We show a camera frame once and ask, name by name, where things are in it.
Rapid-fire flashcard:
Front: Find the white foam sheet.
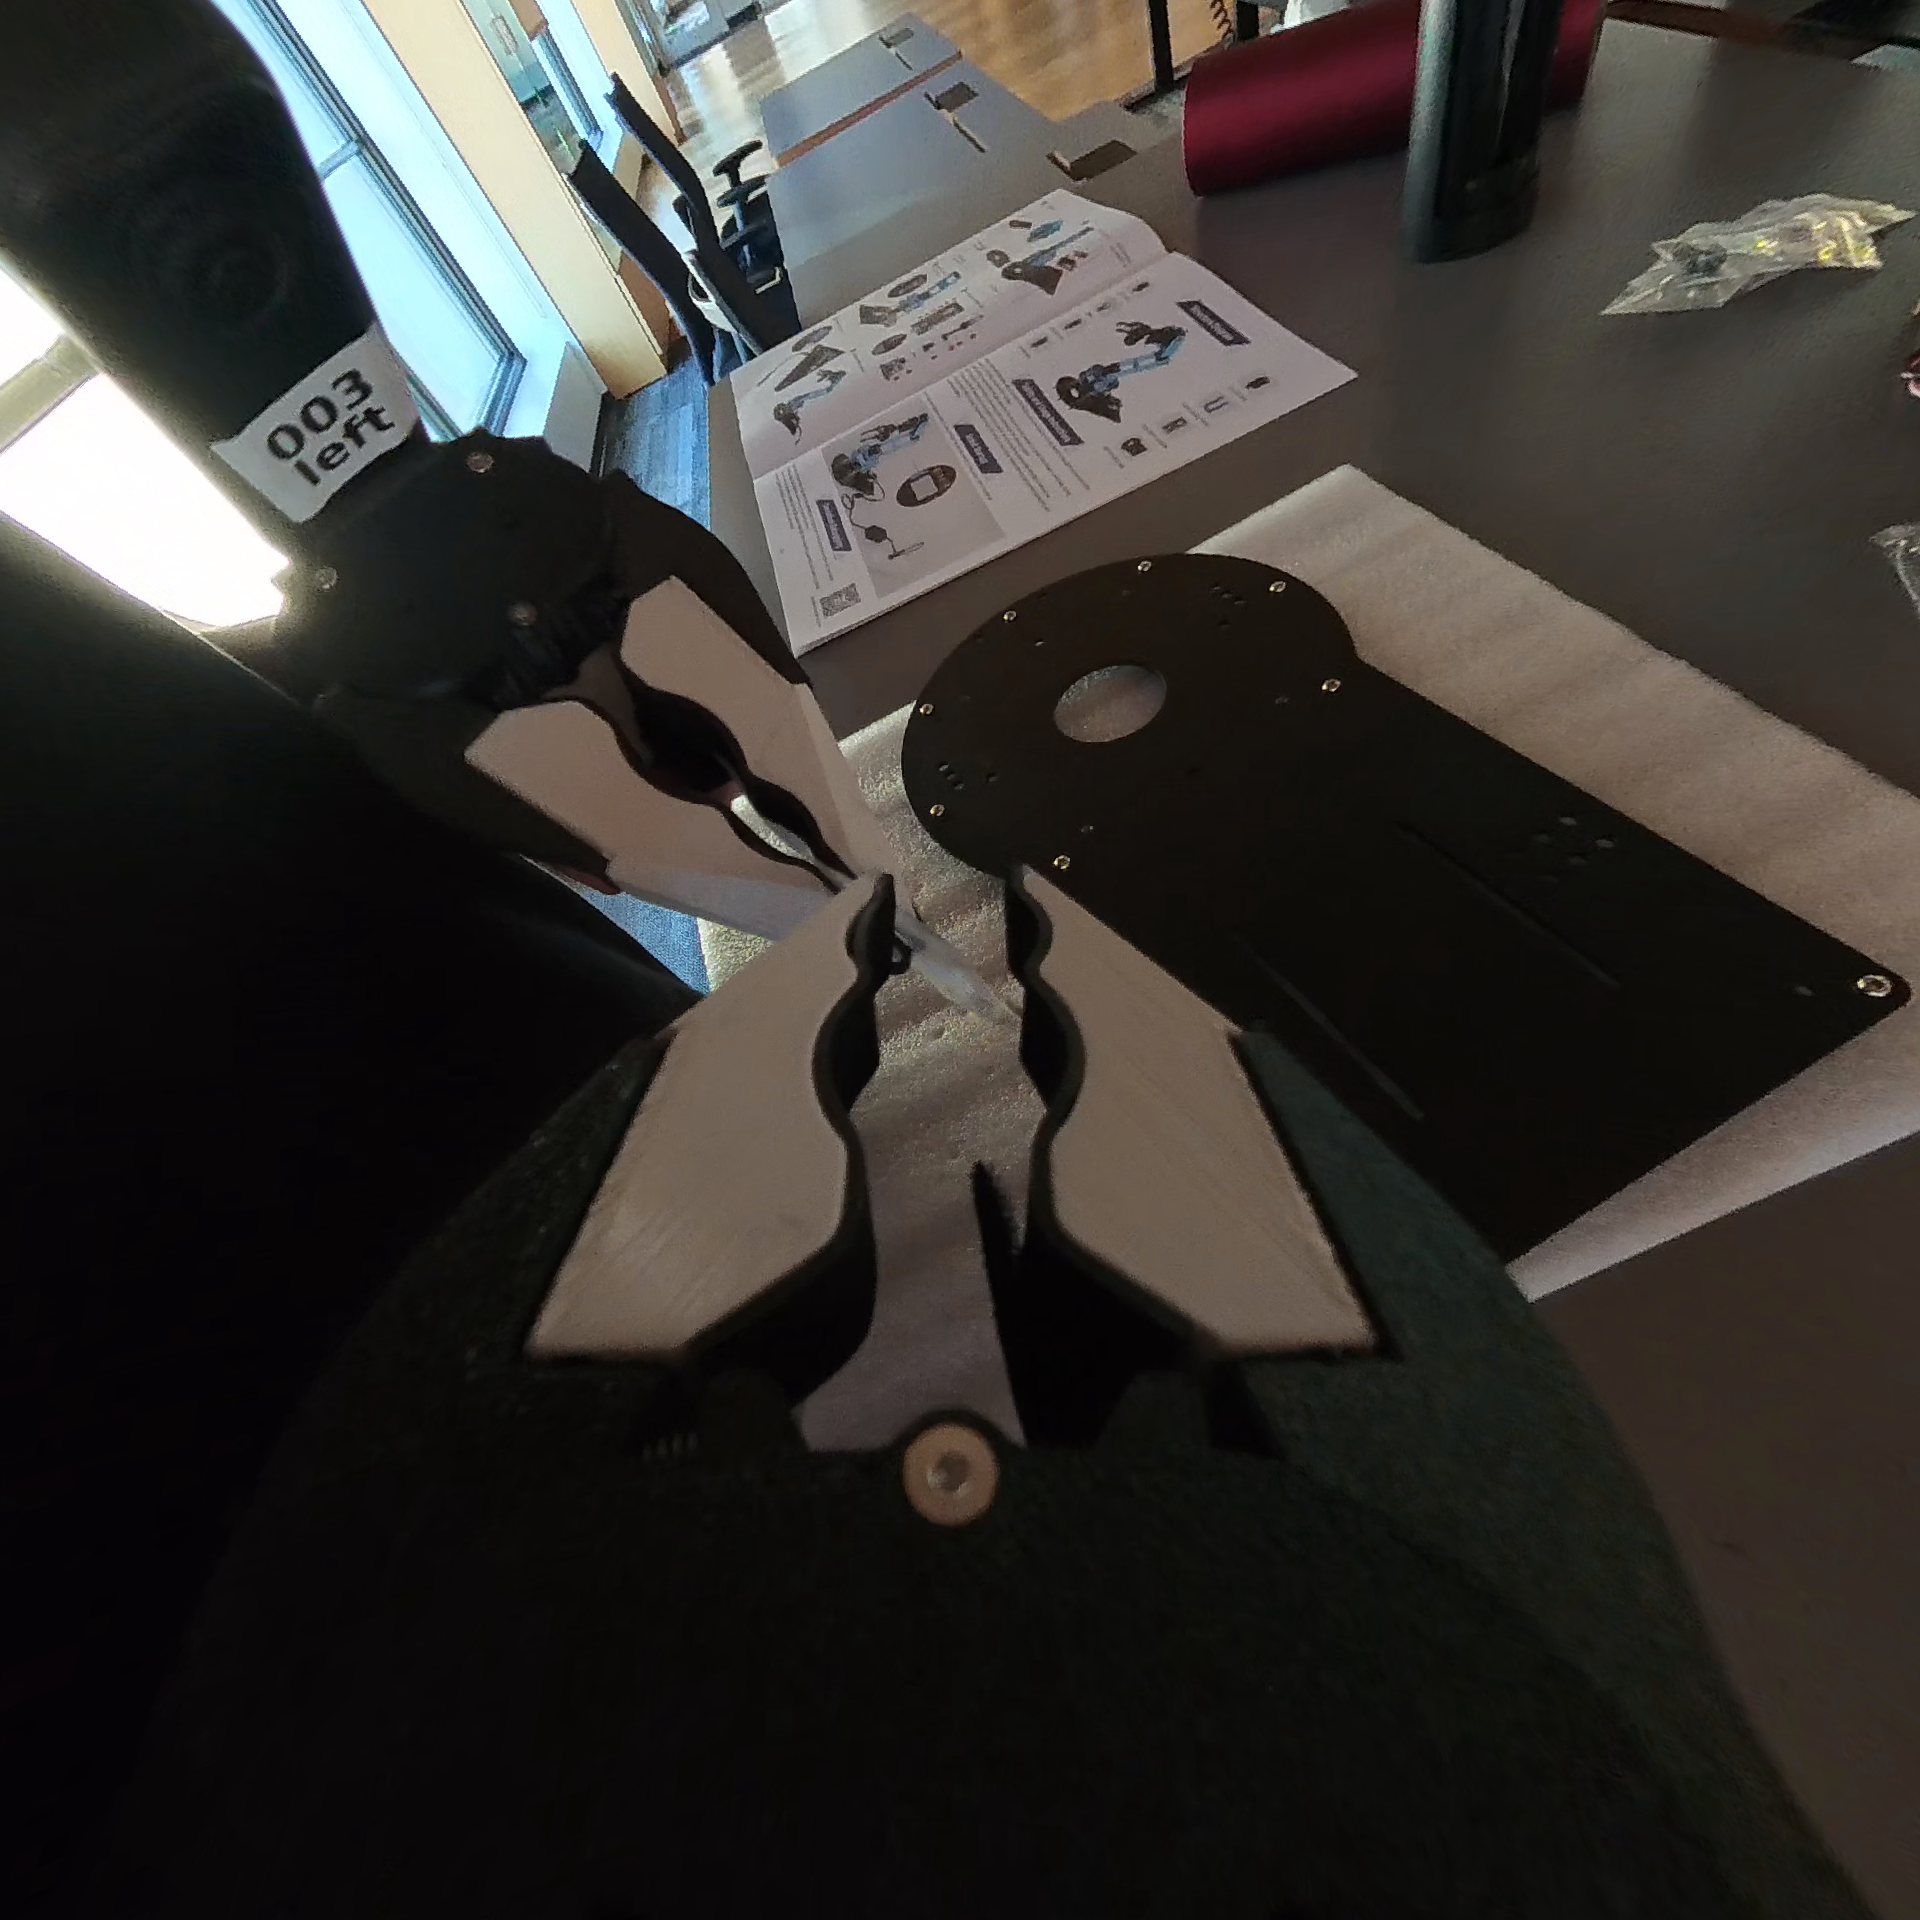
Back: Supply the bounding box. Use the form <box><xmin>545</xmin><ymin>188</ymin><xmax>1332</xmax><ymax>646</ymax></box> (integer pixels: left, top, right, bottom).
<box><xmin>695</xmin><ymin>462</ymin><xmax>1920</xmax><ymax>1452</ymax></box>

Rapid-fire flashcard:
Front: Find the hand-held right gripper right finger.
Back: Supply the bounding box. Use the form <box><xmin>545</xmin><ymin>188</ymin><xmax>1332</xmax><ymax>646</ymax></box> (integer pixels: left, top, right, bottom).
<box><xmin>1009</xmin><ymin>864</ymin><xmax>1386</xmax><ymax>1363</ymax></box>

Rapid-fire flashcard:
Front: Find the grey office table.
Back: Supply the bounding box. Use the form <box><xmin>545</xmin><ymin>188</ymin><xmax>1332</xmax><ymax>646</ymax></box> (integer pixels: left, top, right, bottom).
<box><xmin>754</xmin><ymin>11</ymin><xmax>1178</xmax><ymax>291</ymax></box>

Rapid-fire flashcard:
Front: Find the large window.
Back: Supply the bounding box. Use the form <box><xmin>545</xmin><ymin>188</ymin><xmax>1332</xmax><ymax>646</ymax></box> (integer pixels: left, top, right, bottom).
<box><xmin>0</xmin><ymin>0</ymin><xmax>530</xmax><ymax>634</ymax></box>

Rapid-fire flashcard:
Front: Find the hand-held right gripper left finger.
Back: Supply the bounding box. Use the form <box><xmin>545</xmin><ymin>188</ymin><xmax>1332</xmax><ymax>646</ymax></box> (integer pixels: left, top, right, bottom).
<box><xmin>529</xmin><ymin>874</ymin><xmax>897</xmax><ymax>1366</ymax></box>

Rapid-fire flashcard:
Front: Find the red metal tube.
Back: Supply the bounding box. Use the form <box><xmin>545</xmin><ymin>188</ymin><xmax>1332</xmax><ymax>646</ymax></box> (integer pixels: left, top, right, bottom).
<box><xmin>1176</xmin><ymin>0</ymin><xmax>1609</xmax><ymax>202</ymax></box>

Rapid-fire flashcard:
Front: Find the clear bag of brass standoffs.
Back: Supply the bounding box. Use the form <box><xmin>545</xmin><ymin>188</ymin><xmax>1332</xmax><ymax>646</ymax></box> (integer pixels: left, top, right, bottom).
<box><xmin>866</xmin><ymin>883</ymin><xmax>1025</xmax><ymax>1034</ymax></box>

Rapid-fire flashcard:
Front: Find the black metal base plate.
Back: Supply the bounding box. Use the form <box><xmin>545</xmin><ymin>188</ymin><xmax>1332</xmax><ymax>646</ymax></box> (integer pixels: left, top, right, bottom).
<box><xmin>904</xmin><ymin>550</ymin><xmax>1917</xmax><ymax>1262</ymax></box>

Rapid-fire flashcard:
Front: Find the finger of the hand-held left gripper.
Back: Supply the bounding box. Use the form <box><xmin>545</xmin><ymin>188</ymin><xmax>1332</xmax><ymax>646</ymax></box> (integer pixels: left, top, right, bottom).
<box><xmin>620</xmin><ymin>575</ymin><xmax>889</xmax><ymax>884</ymax></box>
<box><xmin>464</xmin><ymin>702</ymin><xmax>840</xmax><ymax>943</ymax></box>

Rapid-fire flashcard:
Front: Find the open instruction booklet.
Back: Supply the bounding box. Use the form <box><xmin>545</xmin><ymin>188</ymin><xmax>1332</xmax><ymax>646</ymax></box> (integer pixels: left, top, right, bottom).
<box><xmin>738</xmin><ymin>184</ymin><xmax>1363</xmax><ymax>662</ymax></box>

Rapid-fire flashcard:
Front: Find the black bottle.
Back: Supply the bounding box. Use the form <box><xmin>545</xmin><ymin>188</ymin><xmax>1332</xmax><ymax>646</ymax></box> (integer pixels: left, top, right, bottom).
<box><xmin>1399</xmin><ymin>0</ymin><xmax>1556</xmax><ymax>268</ymax></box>

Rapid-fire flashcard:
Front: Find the black office chair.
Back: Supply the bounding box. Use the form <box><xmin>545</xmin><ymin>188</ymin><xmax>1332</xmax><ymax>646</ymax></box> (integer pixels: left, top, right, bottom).
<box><xmin>604</xmin><ymin>71</ymin><xmax>808</xmax><ymax>350</ymax></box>
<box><xmin>561</xmin><ymin>140</ymin><xmax>754</xmax><ymax>379</ymax></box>

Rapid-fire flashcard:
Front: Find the clear bag of black parts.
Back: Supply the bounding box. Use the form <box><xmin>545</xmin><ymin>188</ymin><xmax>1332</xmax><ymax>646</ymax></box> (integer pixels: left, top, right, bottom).
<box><xmin>1594</xmin><ymin>190</ymin><xmax>1920</xmax><ymax>322</ymax></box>

